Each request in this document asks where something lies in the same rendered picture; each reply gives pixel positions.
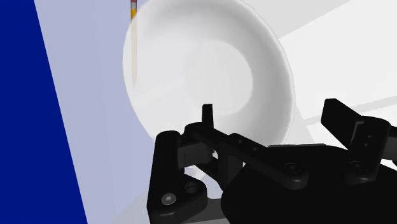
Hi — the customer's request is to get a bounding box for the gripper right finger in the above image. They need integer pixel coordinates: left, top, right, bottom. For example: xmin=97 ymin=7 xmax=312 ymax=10
xmin=320 ymin=98 xmax=397 ymax=185

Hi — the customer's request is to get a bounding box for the yellow pencil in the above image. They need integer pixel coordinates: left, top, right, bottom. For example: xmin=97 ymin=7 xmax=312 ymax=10
xmin=130 ymin=0 xmax=138 ymax=90

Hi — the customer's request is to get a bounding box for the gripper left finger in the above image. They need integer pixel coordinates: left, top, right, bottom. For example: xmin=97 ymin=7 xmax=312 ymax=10
xmin=146 ymin=103 xmax=310 ymax=224

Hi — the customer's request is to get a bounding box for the white bowl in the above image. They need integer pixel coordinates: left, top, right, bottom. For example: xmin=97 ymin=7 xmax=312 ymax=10
xmin=122 ymin=0 xmax=296 ymax=187

